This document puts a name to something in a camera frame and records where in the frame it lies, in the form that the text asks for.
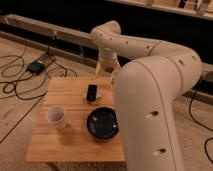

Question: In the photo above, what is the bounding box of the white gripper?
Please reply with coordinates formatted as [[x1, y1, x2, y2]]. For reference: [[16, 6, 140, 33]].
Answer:
[[96, 48, 120, 76]]

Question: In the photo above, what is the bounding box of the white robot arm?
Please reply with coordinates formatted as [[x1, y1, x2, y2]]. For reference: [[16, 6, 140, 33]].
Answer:
[[90, 21, 202, 171]]

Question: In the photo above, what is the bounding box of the black phone on stand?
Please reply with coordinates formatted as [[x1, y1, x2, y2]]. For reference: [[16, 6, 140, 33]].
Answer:
[[83, 84, 101, 103]]

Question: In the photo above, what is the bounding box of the black bowl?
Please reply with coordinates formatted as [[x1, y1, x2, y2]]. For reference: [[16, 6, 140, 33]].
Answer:
[[86, 107, 119, 140]]

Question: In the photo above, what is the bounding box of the black power adapter box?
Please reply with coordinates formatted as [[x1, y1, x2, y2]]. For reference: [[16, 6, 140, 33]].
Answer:
[[27, 61, 45, 75]]

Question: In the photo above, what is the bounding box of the translucent plastic cup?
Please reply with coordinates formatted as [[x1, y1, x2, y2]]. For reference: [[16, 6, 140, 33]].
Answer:
[[45, 106, 66, 129]]

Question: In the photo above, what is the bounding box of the small wooden table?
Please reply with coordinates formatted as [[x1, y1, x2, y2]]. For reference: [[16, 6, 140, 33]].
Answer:
[[25, 77, 125, 163]]

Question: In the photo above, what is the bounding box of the long wooden beam frame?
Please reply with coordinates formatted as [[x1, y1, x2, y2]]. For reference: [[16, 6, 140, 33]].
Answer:
[[0, 13, 213, 101]]

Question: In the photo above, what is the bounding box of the black floor cable left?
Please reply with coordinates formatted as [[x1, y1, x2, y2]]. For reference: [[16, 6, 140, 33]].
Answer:
[[0, 43, 78, 144]]

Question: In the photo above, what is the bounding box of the black cable right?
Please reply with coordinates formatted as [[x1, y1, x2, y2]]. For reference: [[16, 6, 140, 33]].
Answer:
[[188, 75, 213, 165]]

